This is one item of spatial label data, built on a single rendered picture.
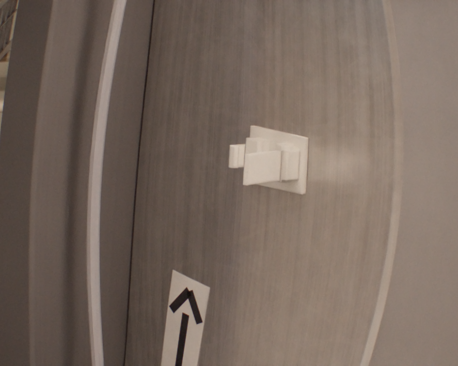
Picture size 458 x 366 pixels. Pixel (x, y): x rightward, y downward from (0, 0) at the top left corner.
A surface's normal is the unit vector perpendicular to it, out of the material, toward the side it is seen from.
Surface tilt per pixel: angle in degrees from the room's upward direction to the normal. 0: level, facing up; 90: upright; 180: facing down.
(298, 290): 90
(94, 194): 92
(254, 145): 90
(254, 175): 91
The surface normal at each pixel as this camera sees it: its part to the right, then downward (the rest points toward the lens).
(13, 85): -0.73, 0.06
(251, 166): 0.79, 0.14
